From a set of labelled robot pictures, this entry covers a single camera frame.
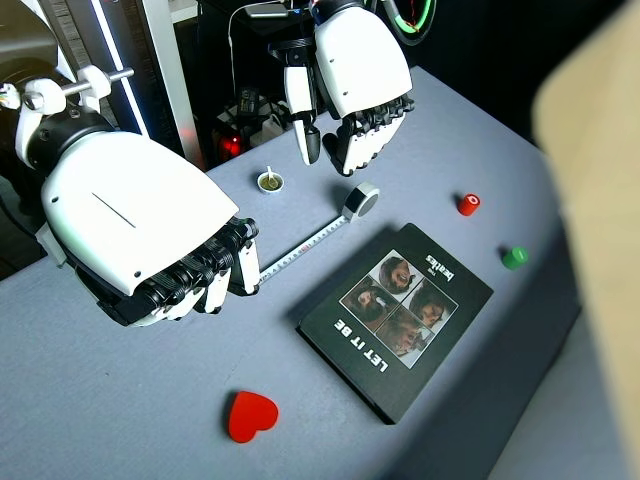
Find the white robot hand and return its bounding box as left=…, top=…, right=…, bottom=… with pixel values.
left=268, top=2, right=417, bottom=177
left=40, top=130, right=262, bottom=329

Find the silver and black tape measure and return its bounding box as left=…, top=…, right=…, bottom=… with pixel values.
left=257, top=182, right=380, bottom=284

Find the black Let It Be album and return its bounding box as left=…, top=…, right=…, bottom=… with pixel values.
left=296, top=222, right=495, bottom=426

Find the flat silver device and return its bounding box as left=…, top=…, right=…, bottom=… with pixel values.
left=248, top=4, right=290, bottom=20

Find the white power strip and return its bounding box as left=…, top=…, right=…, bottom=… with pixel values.
left=259, top=112, right=294, bottom=146

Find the red glowing device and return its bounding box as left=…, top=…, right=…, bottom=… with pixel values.
left=219, top=132, right=245, bottom=160

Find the black power adapter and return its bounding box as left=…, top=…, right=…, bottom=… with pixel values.
left=235, top=85, right=261, bottom=120

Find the small white cup with spoon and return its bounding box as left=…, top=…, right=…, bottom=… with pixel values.
left=256, top=166, right=285, bottom=194

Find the red cylinder block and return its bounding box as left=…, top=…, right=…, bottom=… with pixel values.
left=457, top=192, right=482, bottom=217

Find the grey table cloth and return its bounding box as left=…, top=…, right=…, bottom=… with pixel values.
left=0, top=64, right=584, bottom=480

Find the red heart block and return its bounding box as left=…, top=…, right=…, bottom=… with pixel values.
left=227, top=390, right=280, bottom=444

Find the green cylinder block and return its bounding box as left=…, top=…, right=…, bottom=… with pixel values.
left=501, top=245, right=530, bottom=271

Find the beige blurred board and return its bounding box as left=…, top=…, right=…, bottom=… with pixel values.
left=532, top=0, right=640, bottom=480

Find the green cable on arm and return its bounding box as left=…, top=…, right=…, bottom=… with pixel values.
left=392, top=0, right=435, bottom=36

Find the thin white cable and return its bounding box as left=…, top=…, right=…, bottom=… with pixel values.
left=227, top=2, right=301, bottom=99

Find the white post with light strip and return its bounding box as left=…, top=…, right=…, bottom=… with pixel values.
left=89, top=0, right=197, bottom=161

